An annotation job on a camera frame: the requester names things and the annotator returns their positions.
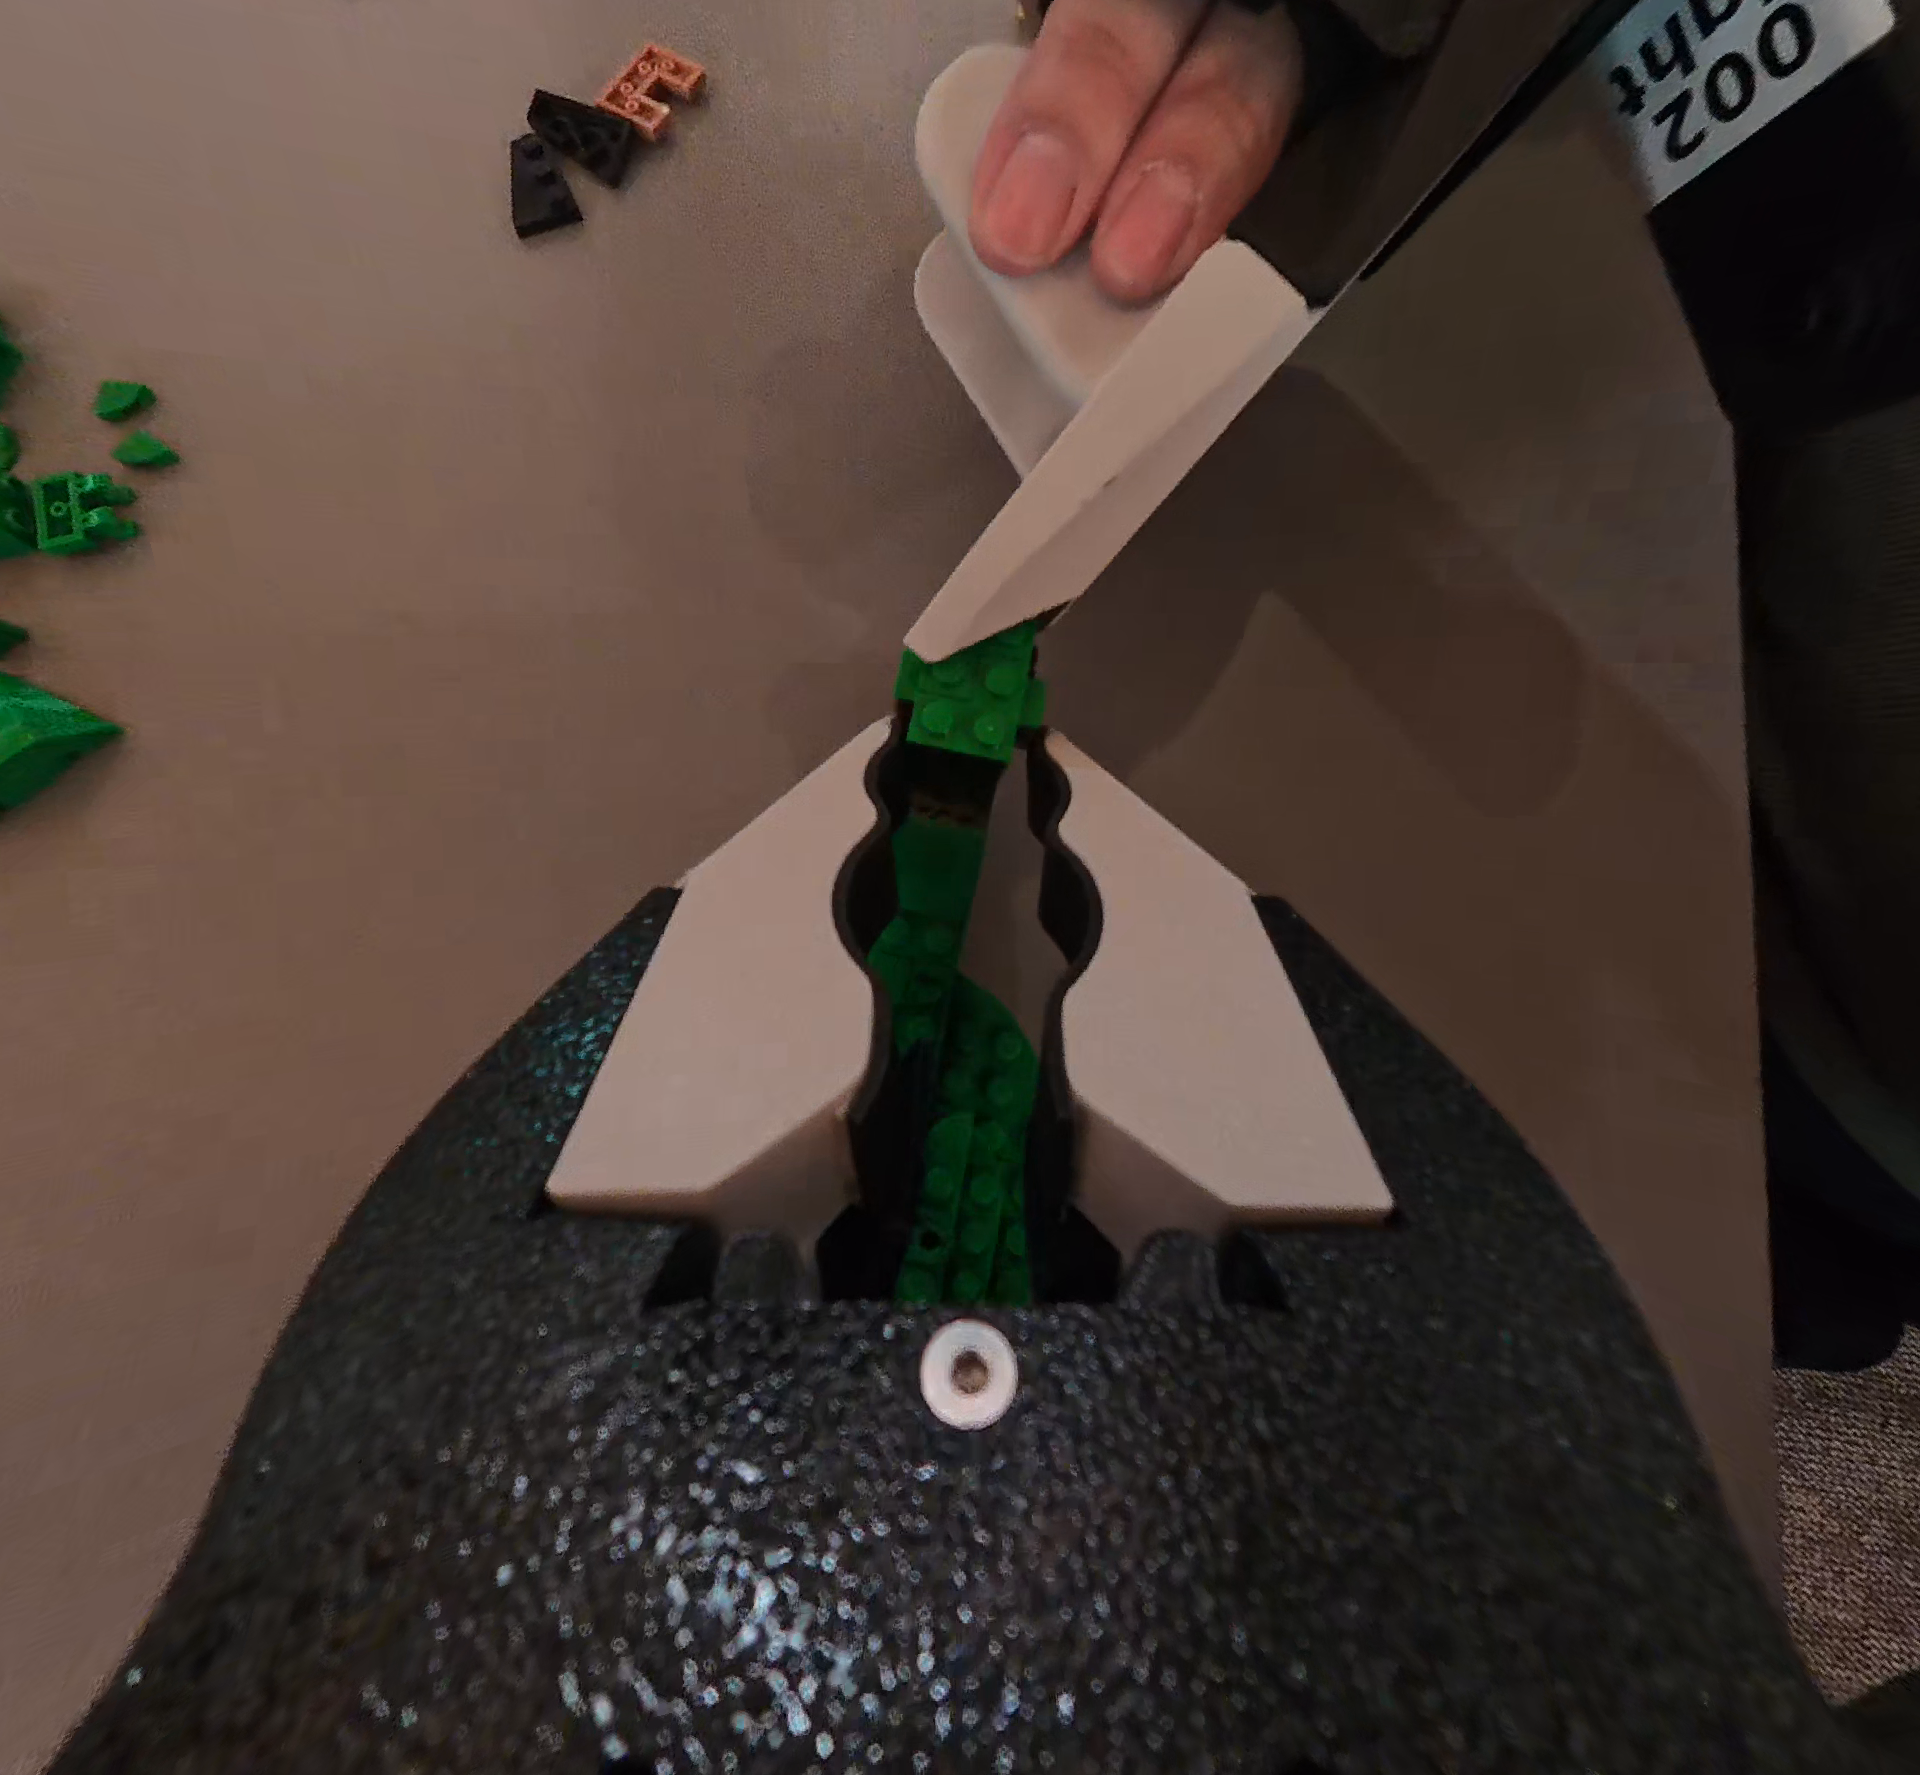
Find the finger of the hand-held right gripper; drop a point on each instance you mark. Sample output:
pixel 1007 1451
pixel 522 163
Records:
pixel 1081 427
pixel 1162 453

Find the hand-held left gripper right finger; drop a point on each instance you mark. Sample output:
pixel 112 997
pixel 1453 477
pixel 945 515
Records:
pixel 1202 1040

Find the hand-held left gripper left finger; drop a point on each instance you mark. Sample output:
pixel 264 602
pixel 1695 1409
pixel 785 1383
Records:
pixel 706 1040

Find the green brick animal model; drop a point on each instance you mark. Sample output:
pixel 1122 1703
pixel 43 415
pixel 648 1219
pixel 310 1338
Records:
pixel 943 715

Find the grey desk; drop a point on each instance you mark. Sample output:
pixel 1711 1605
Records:
pixel 375 756

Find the person's right hand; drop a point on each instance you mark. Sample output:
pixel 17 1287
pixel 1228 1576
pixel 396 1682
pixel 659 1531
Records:
pixel 1139 139

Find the salmon notched brick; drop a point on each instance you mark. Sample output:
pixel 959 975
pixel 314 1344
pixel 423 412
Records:
pixel 643 107

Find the black wedge brick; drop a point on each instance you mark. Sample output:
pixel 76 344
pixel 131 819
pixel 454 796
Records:
pixel 585 134
pixel 541 193

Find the person's dark clothed torso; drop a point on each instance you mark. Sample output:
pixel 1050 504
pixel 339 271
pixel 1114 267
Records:
pixel 1845 832

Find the large green brick piece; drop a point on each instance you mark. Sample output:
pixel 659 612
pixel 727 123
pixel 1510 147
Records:
pixel 45 748

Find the pile of green bricks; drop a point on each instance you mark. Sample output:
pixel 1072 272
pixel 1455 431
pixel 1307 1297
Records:
pixel 68 517

